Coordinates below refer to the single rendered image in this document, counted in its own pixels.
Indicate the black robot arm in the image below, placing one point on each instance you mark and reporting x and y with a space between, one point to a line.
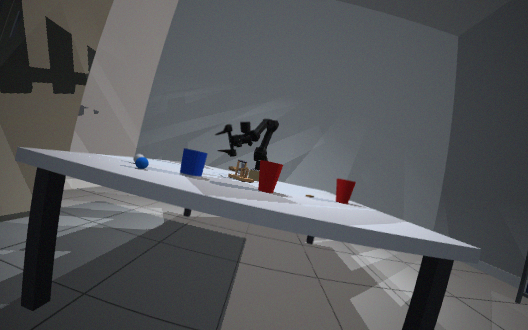
254 135

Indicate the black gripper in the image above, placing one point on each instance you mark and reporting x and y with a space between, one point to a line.
231 151

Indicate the blue cup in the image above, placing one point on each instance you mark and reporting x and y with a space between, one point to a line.
193 163

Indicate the blue ball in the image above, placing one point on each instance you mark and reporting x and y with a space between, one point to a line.
142 163

